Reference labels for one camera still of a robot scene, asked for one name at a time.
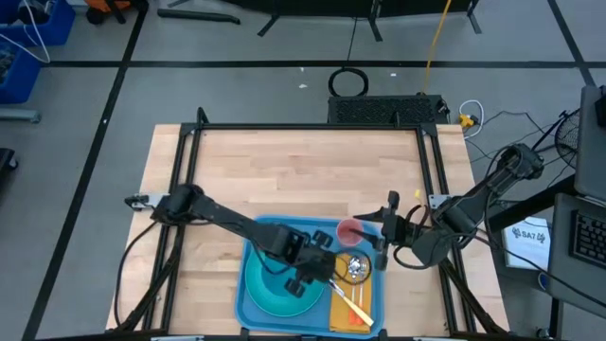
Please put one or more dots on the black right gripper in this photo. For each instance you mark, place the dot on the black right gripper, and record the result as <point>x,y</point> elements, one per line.
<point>400,234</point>

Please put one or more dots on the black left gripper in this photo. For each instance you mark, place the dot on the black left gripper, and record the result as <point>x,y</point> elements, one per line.
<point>317,263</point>

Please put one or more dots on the pink plastic cup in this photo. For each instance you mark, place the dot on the pink plastic cup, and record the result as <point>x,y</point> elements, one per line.
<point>343,232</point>

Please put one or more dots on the orange cloth napkin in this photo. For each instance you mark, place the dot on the orange cloth napkin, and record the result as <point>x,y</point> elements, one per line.
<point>341,317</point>

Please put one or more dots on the teal round plate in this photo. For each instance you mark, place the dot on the teal round plate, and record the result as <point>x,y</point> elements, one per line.
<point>284,310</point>

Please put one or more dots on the blue round bowl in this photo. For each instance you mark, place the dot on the blue round bowl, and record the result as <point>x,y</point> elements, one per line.
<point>274,286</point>

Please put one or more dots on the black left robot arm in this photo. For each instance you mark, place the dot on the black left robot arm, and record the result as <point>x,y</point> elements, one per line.
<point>227,220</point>

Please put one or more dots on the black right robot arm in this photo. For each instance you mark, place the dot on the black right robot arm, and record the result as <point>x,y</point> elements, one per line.
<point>492,182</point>

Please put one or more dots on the blue plastic tray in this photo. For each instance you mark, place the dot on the blue plastic tray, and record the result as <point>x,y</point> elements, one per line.
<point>308,327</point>

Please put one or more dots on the black perforated metal box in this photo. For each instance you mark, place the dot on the black perforated metal box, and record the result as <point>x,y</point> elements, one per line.
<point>383,110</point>

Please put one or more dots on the yellow power plug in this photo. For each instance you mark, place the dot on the yellow power plug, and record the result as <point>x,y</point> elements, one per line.
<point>466,121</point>

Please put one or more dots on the white printed paper sheet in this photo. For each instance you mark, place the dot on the white printed paper sheet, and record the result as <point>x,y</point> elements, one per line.
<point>530,251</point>

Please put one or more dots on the black desk leg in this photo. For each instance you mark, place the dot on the black desk leg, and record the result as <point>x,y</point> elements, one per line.
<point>535,206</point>

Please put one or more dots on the grey open laptop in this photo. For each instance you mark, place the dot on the grey open laptop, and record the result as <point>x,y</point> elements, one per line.
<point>589,237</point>

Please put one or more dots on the black folding divider screen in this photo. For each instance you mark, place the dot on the black folding divider screen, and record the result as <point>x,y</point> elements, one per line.
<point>331,7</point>

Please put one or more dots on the black floor bar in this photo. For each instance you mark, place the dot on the black floor bar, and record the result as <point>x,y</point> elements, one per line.
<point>199,15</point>

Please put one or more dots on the orange and black floor device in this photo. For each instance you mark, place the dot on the orange and black floor device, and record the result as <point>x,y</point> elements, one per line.
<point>109,4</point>

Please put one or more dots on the black chair part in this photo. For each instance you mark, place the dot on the black chair part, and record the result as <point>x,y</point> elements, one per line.
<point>5,161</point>

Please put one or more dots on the grey metal bar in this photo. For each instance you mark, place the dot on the grey metal bar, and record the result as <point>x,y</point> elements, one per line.
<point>19,115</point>

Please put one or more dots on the blue storage bin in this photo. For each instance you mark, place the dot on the blue storage bin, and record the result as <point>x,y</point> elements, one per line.
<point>61,28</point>
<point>23,80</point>

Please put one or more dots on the black aluminium table frame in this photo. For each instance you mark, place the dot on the black aluminium table frame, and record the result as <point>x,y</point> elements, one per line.
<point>308,126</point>

